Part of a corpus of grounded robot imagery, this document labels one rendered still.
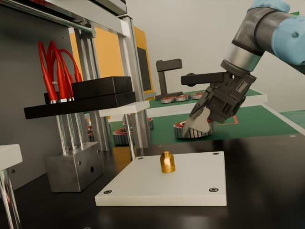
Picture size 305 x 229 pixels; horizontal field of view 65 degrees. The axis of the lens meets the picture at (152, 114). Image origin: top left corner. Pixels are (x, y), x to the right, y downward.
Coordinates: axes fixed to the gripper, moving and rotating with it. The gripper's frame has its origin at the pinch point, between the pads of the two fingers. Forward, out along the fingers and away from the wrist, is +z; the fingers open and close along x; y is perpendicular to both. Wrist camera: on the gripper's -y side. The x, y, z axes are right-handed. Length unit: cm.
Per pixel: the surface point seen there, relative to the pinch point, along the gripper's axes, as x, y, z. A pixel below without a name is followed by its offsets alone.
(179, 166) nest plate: -30.3, 9.9, -8.4
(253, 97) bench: 102, -5, 6
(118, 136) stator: -11.9, -13.9, 9.3
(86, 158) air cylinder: -36.8, -1.2, -3.6
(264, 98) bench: 105, 1, 4
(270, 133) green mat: 2.3, 16.5, -9.9
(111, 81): -36.7, -1.4, -16.5
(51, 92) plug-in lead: -38.9, -9.4, -10.4
